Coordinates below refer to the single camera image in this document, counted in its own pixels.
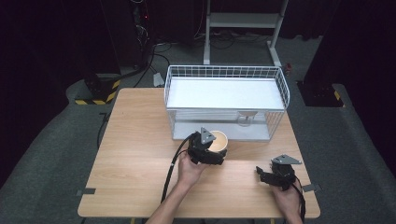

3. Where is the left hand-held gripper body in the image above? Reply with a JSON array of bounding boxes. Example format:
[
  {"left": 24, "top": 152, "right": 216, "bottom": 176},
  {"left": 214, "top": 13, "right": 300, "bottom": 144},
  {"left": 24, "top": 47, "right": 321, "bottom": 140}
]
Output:
[{"left": 187, "top": 126, "right": 217, "bottom": 165}]

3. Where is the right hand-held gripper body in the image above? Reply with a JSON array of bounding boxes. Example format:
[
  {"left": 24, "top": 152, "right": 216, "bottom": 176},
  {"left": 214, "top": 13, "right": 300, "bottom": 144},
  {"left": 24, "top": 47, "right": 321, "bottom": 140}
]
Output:
[{"left": 271, "top": 154, "right": 303, "bottom": 191}]

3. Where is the cream ceramic mug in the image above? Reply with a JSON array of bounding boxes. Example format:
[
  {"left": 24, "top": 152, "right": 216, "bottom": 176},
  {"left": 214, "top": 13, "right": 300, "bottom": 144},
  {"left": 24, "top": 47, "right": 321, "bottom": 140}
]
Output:
[{"left": 206, "top": 130, "right": 230, "bottom": 156}]

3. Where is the glass jar with white lid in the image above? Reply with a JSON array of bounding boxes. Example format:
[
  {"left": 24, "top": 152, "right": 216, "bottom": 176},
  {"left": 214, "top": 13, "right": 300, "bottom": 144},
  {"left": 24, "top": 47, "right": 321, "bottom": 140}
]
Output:
[{"left": 237, "top": 110, "right": 259, "bottom": 128}]

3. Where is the white wire shelf rack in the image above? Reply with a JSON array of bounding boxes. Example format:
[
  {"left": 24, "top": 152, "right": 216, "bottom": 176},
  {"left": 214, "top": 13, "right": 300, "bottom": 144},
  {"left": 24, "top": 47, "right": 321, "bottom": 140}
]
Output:
[{"left": 163, "top": 64, "right": 291, "bottom": 143}]

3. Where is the person's left hand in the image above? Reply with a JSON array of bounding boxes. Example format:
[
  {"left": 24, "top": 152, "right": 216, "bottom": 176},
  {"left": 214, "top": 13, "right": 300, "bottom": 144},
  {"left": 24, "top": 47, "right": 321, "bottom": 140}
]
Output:
[{"left": 177, "top": 152, "right": 209, "bottom": 189}]

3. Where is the person's right hand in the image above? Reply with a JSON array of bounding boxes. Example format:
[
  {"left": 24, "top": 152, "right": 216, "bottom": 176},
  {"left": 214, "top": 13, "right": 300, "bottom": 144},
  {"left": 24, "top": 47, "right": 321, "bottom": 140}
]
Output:
[{"left": 271, "top": 179, "right": 304, "bottom": 218}]

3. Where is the black base with yellow stripes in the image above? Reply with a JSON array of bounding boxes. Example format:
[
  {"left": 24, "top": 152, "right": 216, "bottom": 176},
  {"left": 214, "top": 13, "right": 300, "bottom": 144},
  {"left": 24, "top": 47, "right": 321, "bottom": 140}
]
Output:
[
  {"left": 297, "top": 79, "right": 346, "bottom": 108},
  {"left": 74, "top": 73, "right": 121, "bottom": 106}
]

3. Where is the white metal stand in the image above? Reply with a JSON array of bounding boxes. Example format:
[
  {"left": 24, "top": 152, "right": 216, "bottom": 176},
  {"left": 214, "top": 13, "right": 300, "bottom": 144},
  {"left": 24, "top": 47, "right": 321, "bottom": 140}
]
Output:
[{"left": 203, "top": 0, "right": 290, "bottom": 68}]

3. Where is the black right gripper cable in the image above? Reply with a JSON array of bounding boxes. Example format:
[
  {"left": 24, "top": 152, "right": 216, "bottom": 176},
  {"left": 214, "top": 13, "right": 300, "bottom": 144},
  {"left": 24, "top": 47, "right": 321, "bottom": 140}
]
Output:
[{"left": 292, "top": 176, "right": 307, "bottom": 223}]

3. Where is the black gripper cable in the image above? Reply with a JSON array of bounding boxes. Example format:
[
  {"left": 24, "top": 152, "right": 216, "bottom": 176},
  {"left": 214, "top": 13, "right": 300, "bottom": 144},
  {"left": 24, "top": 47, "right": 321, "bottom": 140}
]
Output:
[
  {"left": 160, "top": 132, "right": 200, "bottom": 204},
  {"left": 292, "top": 176, "right": 307, "bottom": 223}
]

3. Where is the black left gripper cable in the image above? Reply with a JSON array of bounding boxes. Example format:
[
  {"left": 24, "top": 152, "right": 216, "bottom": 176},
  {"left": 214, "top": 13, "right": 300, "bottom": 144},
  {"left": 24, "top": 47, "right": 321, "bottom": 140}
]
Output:
[{"left": 160, "top": 132, "right": 200, "bottom": 204}]

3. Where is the black floor cable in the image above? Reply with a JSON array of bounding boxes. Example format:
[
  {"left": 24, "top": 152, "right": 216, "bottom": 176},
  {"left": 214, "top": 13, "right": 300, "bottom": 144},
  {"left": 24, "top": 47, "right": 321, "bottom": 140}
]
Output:
[{"left": 134, "top": 42, "right": 173, "bottom": 89}]

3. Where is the black cable beside table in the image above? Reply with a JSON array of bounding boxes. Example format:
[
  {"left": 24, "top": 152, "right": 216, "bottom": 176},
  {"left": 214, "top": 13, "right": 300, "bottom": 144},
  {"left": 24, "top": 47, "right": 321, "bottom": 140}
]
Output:
[{"left": 96, "top": 111, "right": 112, "bottom": 150}]

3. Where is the bundle of floor cables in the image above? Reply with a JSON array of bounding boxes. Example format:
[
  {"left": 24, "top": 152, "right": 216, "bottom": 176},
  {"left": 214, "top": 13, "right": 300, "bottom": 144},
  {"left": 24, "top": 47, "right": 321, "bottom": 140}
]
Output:
[{"left": 192, "top": 30, "right": 273, "bottom": 50}]

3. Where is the black equipment tower with wires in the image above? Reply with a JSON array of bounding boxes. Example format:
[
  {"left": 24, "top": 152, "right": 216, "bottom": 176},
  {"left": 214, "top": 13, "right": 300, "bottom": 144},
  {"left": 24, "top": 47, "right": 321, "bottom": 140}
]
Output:
[{"left": 129, "top": 0, "right": 157, "bottom": 70}]

